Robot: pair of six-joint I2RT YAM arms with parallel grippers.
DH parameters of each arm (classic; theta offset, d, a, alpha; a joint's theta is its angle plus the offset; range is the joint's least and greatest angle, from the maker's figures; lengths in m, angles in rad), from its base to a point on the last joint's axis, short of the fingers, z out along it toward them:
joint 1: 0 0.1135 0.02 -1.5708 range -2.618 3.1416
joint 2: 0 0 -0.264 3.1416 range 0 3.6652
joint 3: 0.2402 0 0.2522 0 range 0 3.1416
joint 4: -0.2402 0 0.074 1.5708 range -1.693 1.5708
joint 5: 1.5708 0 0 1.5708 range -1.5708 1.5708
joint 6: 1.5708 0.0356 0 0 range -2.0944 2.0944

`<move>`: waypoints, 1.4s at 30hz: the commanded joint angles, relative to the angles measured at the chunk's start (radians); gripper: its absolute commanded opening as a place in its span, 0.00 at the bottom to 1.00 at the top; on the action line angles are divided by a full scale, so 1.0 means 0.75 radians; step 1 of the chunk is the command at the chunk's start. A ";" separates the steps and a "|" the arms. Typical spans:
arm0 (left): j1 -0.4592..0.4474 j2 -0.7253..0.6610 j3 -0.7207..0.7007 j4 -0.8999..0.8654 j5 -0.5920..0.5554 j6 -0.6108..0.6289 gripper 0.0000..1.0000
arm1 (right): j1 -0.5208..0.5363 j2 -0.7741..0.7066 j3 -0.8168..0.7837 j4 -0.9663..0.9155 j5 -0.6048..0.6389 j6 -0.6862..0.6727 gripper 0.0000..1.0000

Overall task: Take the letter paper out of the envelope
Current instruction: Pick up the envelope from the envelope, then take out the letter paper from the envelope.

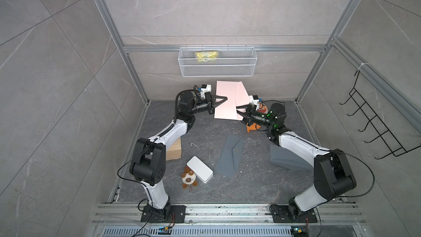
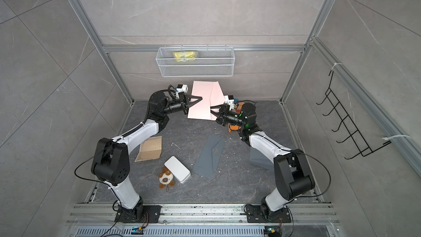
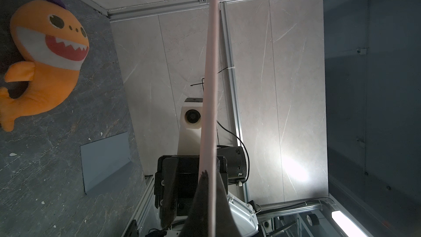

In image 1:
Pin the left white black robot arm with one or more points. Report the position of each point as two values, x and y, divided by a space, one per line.
148 163

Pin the grey envelope under pink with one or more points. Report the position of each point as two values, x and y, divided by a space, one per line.
229 160

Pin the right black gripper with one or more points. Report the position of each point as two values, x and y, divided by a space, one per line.
249 118

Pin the orange shark plush toy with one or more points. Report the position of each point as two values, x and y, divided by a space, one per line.
254 120

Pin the grey envelope front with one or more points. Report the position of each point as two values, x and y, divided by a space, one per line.
287 159

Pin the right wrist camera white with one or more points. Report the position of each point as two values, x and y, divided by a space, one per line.
254 100

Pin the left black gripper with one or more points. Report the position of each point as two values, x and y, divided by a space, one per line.
210 107

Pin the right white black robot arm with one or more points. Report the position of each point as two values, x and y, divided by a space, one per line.
332 174

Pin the white wire mesh basket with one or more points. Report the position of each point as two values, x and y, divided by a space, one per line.
232 62

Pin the yellow packet in basket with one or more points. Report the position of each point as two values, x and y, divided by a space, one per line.
206 56

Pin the black wire hook rack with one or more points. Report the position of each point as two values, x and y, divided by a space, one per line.
382 132

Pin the white rectangular box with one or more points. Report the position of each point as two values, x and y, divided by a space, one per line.
202 171

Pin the brown white dog plush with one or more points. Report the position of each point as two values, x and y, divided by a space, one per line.
189 178

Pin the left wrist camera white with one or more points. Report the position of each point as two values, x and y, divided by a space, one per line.
204 89

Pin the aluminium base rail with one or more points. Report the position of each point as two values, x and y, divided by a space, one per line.
228 220

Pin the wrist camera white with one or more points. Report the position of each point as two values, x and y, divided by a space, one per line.
254 100
204 89

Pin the grey envelope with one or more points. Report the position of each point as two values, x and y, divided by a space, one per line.
229 160
287 159

